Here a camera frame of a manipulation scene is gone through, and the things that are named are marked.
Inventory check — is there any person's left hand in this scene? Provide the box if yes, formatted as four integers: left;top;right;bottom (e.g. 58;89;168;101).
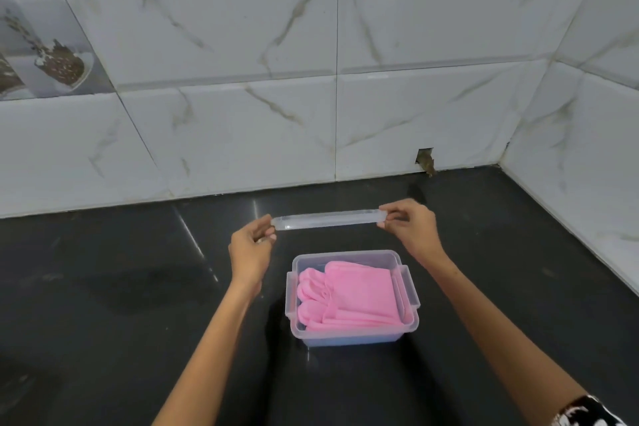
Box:
228;214;278;300

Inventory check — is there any person's right hand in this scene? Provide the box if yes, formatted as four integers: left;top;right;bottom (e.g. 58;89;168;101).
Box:
377;198;451;272

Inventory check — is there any clear plastic box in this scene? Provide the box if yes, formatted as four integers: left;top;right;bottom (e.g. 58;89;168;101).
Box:
285;250;421;347

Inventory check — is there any clear plastic box lid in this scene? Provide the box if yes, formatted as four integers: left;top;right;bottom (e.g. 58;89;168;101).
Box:
272;208;389;232

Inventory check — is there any person's left forearm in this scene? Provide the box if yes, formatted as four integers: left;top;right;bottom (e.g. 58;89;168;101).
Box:
152;280;262;426

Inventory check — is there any person's right forearm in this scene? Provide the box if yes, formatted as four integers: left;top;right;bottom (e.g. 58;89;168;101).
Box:
424;256;588;426

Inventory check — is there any black white patterned sleeve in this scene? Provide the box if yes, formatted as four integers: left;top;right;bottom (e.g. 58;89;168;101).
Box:
552;394;628;426

